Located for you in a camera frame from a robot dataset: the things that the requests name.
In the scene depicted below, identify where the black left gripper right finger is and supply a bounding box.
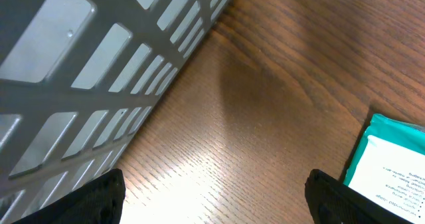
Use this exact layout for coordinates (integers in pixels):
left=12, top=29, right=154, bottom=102
left=305, top=169, right=408, bottom=224

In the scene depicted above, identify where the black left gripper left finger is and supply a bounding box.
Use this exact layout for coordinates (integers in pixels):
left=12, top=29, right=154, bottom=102
left=17, top=168, right=126, bottom=224

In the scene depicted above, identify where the grey plastic shopping basket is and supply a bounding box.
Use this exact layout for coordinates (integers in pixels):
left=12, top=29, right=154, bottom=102
left=1, top=0, right=230, bottom=223

